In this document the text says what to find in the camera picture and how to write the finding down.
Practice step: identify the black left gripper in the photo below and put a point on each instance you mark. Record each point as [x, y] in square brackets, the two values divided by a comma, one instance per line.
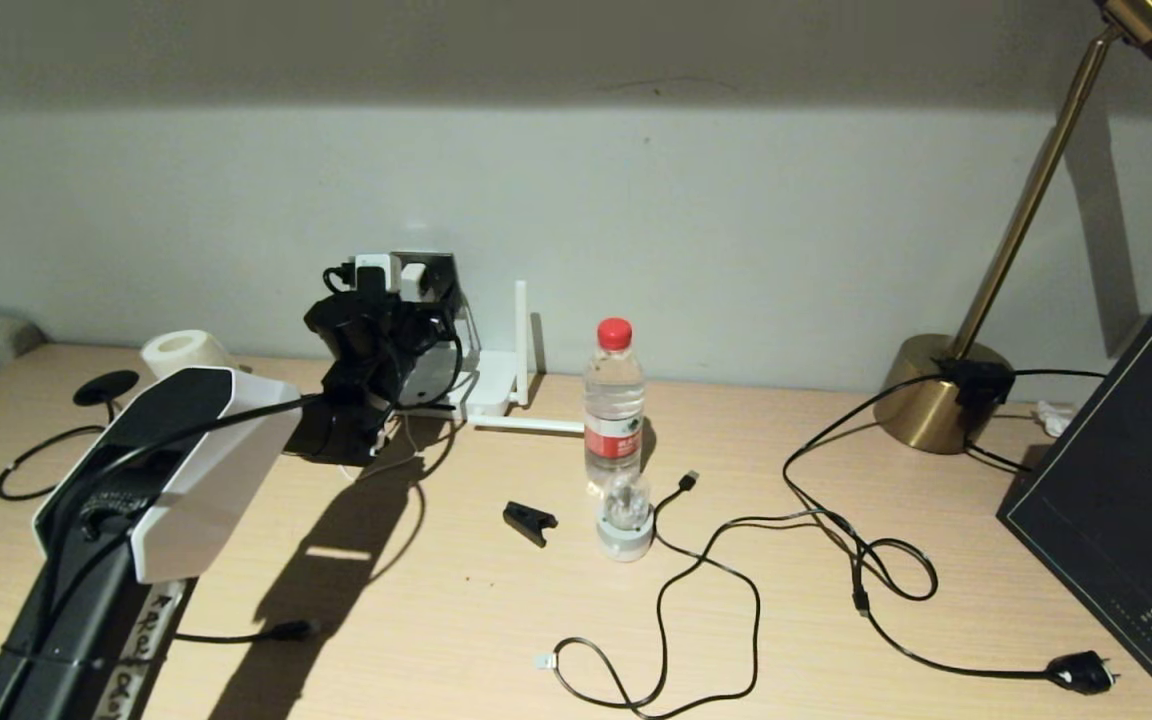
[381, 340]

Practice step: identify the white power adapter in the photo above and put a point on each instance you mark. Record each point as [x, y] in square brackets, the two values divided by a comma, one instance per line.
[414, 278]

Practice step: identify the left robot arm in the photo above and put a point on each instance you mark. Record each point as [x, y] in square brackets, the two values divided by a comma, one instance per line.
[186, 470]

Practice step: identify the white router with antennas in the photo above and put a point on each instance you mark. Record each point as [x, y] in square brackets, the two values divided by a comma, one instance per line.
[496, 385]

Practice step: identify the water bottle with red cap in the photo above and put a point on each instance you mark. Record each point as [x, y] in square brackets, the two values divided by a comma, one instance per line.
[614, 400]

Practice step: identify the white toilet paper roll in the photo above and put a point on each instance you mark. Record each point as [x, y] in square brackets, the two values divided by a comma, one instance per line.
[181, 352]

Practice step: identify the small black clip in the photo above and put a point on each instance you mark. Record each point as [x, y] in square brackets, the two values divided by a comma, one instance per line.
[528, 522]

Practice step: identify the small glass dome night light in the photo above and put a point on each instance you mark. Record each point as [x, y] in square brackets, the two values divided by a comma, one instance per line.
[626, 540]

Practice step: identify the black round desk grommet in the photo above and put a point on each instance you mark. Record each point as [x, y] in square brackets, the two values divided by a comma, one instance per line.
[106, 387]

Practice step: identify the brass desk lamp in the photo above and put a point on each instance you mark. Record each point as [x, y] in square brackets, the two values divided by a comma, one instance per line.
[936, 400]

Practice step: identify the small white crumpled item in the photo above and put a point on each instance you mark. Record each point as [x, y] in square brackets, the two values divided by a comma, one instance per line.
[1054, 420]

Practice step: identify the dark blue box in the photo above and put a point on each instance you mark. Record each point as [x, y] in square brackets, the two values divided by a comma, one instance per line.
[1116, 480]

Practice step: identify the grey wall socket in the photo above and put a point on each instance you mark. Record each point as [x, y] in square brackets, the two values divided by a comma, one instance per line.
[443, 285]

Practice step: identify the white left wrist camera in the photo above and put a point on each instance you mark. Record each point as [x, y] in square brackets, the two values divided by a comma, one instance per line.
[376, 272]

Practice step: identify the black inline switch box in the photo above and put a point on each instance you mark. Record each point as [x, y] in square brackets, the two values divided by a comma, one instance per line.
[981, 383]

